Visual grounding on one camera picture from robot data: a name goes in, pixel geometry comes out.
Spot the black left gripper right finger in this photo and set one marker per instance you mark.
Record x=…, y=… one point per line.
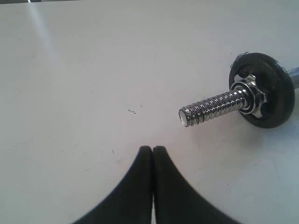
x=175, y=200

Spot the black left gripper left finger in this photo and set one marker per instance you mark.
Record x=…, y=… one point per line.
x=131, y=200

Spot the chrome dumbbell bar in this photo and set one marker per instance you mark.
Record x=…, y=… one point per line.
x=219, y=105

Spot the chrome nut left end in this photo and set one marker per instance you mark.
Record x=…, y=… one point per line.
x=255, y=98

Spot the black plate on left end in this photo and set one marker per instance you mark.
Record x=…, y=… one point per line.
x=272, y=79

